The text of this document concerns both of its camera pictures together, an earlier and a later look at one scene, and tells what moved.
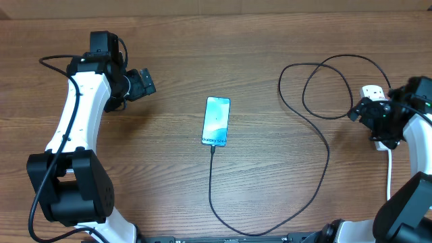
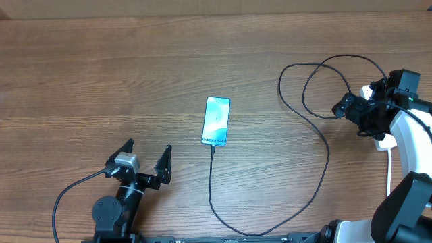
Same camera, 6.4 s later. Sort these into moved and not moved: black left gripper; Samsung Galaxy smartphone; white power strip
Moved: black left gripper
Not moved: Samsung Galaxy smartphone; white power strip
